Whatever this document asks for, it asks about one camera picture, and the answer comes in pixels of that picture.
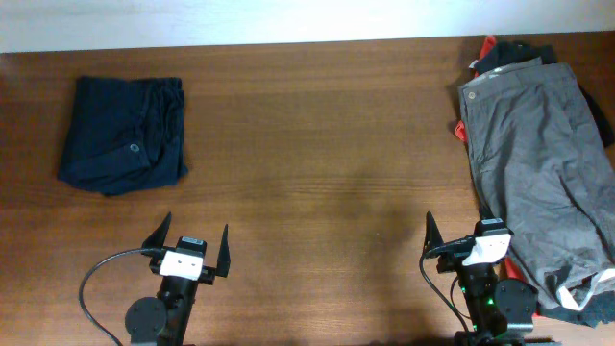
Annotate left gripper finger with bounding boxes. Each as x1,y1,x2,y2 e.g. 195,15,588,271
215,224,231,278
141,212,172,250

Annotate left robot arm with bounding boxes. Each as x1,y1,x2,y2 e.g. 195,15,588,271
125,214,231,346

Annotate folded navy blue shorts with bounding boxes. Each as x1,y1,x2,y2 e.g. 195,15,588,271
58,76,188,196

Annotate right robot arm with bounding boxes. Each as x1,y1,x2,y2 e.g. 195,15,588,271
419,212,537,346

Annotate black printed t-shirt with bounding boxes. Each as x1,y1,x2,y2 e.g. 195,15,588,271
473,40,615,329

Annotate red garment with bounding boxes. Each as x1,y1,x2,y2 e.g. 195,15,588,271
454,34,542,319

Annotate grey cargo shorts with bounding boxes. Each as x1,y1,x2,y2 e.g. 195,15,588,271
456,56,615,312

